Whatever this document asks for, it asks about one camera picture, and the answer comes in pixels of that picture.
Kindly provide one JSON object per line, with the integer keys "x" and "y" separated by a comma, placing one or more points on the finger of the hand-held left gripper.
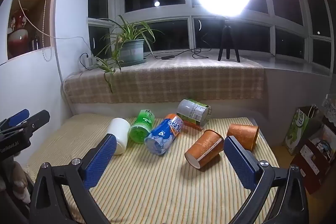
{"x": 18, "y": 117}
{"x": 38, "y": 119}

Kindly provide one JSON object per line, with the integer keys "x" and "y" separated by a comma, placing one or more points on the white window frame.
{"x": 115, "y": 3}

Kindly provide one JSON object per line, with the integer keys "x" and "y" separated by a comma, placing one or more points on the green paper bag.
{"x": 299, "y": 129}

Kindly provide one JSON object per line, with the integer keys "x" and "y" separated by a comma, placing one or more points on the black tripod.
{"x": 227, "y": 37}

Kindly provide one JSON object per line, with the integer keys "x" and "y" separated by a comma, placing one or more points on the striped yellow mat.
{"x": 157, "y": 187}

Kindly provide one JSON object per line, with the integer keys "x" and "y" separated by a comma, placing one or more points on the person's left hand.
{"x": 18, "y": 182}

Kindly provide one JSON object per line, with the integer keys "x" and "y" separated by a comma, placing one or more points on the dark red box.
{"x": 312, "y": 169}

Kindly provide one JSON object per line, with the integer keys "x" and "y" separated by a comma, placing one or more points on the wooden wall shelf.
{"x": 39, "y": 16}

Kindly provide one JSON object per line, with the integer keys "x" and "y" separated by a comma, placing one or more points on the silver cup with green label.
{"x": 193, "y": 112}

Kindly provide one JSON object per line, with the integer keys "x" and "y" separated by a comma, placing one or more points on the checked beige cloth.
{"x": 170, "y": 82}

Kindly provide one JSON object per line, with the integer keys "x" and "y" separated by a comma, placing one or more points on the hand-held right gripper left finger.
{"x": 101, "y": 158}

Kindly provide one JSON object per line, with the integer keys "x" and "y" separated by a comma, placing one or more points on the potted spider plant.
{"x": 132, "y": 52}

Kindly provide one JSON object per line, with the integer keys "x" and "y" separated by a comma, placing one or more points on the white power adapter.
{"x": 90, "y": 59}

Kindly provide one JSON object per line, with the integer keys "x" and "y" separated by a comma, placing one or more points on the dark bottle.
{"x": 35, "y": 43}

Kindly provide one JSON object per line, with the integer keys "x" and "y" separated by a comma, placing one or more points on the blue printed cup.
{"x": 162, "y": 137}

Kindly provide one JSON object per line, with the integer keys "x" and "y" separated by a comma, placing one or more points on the green plastic cup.
{"x": 141, "y": 127}

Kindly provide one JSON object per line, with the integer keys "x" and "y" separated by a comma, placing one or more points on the orange patterned paper cup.
{"x": 206, "y": 146}
{"x": 242, "y": 133}

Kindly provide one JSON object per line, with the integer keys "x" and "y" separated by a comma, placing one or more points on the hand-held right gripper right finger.
{"x": 240, "y": 161}

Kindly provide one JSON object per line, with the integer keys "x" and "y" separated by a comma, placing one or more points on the white cup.
{"x": 119, "y": 134}

